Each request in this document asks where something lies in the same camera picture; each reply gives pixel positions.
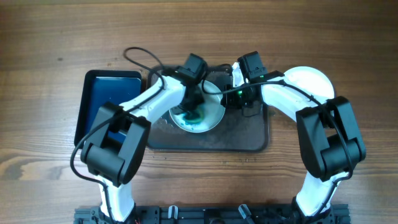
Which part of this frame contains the green yellow sponge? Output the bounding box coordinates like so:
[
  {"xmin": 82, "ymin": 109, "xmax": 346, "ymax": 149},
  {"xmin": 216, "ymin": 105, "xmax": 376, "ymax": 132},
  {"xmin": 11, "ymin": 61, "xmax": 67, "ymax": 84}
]
[{"xmin": 182, "ymin": 108, "xmax": 205, "ymax": 124}]

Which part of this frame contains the white plate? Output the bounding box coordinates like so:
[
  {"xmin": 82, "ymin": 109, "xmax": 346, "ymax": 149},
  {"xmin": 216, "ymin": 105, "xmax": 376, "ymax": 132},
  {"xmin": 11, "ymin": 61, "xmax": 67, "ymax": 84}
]
[
  {"xmin": 284, "ymin": 66, "xmax": 335, "ymax": 99},
  {"xmin": 169, "ymin": 81, "xmax": 226, "ymax": 133}
]

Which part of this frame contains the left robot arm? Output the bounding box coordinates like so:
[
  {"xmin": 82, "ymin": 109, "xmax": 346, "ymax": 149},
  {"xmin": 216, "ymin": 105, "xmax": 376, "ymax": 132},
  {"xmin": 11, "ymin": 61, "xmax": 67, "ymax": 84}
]
[{"xmin": 73, "ymin": 54, "xmax": 208, "ymax": 223}]

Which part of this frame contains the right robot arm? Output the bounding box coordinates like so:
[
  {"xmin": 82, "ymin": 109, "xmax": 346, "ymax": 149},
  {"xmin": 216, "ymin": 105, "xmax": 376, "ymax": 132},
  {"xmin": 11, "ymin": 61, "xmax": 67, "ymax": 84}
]
[{"xmin": 224, "ymin": 51, "xmax": 366, "ymax": 223}]

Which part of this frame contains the dark grey serving tray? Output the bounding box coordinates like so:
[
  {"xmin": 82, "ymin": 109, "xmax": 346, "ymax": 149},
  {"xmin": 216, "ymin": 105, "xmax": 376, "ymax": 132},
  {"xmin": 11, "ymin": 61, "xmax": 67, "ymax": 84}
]
[{"xmin": 147, "ymin": 64, "xmax": 269, "ymax": 152}]

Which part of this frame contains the black water basin tray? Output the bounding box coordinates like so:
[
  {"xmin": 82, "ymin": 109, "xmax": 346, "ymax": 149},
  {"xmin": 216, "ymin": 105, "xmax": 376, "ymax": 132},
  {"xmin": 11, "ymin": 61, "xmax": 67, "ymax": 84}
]
[{"xmin": 74, "ymin": 70, "xmax": 142, "ymax": 144}]

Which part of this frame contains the left black cable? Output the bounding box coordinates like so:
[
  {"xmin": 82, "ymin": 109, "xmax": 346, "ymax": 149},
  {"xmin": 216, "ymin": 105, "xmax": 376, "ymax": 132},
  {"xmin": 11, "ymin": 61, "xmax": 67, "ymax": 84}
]
[{"xmin": 70, "ymin": 46, "xmax": 169, "ymax": 224}]

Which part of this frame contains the black cable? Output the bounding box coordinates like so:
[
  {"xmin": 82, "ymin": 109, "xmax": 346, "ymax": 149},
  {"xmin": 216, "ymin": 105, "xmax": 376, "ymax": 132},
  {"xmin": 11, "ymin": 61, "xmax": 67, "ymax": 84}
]
[
  {"xmin": 201, "ymin": 79, "xmax": 355, "ymax": 218},
  {"xmin": 70, "ymin": 46, "xmax": 169, "ymax": 224}
]

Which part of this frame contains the right black cable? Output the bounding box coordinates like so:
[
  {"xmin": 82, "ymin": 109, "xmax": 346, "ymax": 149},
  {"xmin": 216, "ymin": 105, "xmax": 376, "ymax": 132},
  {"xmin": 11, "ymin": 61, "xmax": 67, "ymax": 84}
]
[{"xmin": 201, "ymin": 79, "xmax": 355, "ymax": 218}]

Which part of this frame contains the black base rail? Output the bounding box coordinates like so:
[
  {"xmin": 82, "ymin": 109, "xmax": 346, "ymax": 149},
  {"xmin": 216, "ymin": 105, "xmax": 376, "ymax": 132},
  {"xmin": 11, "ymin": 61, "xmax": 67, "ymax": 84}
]
[{"xmin": 73, "ymin": 204, "xmax": 351, "ymax": 224}]

